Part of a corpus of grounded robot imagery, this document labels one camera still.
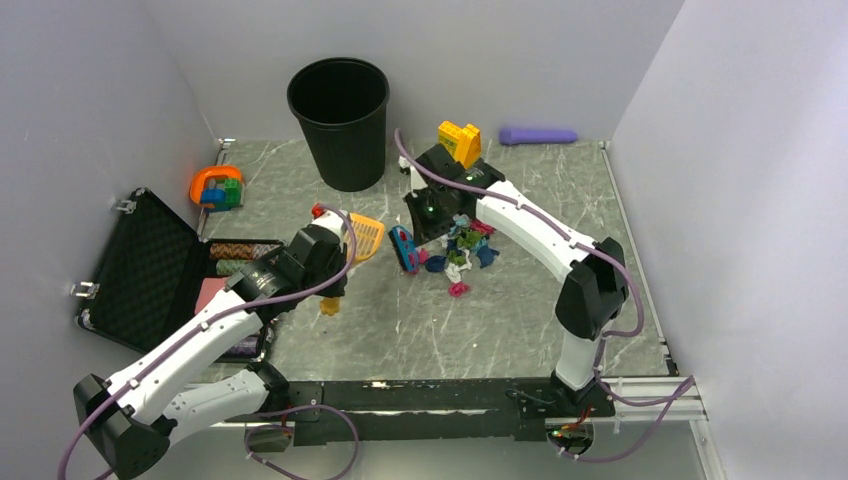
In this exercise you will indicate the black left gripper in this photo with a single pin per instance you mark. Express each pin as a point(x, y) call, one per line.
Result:
point(337, 289)

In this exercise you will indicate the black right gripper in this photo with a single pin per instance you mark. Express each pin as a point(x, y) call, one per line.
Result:
point(425, 231)

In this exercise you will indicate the blue hand brush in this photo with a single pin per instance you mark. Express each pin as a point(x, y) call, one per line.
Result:
point(404, 247)

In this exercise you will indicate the orange slotted scoop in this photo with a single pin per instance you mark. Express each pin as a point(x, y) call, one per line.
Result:
point(365, 239)

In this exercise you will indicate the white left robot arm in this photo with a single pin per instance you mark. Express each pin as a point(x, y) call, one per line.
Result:
point(135, 415)

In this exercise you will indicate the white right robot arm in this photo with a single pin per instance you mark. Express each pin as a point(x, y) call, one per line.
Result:
point(593, 289)

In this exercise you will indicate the pile of paper scraps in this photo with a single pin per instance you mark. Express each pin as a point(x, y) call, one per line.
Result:
point(465, 240)

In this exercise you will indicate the yellow toy brick building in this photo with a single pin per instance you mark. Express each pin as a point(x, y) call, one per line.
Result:
point(463, 143)

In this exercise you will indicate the purple cylinder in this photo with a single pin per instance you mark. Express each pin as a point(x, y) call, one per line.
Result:
point(511, 136)

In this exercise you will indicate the black plastic bin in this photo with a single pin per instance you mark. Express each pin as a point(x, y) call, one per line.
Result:
point(341, 104)

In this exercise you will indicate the black open case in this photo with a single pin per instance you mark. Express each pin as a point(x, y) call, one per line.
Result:
point(150, 279)

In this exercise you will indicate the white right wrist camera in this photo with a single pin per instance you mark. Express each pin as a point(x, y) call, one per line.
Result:
point(417, 183)

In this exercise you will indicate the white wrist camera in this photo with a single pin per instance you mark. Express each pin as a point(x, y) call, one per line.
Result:
point(329, 220)
point(417, 183)

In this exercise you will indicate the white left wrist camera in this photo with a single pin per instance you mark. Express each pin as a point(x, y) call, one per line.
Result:
point(329, 220)

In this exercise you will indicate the orange ring toy bricks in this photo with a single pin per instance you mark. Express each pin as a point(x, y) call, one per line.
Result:
point(217, 188)

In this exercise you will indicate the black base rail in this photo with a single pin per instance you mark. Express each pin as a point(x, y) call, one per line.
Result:
point(519, 408)

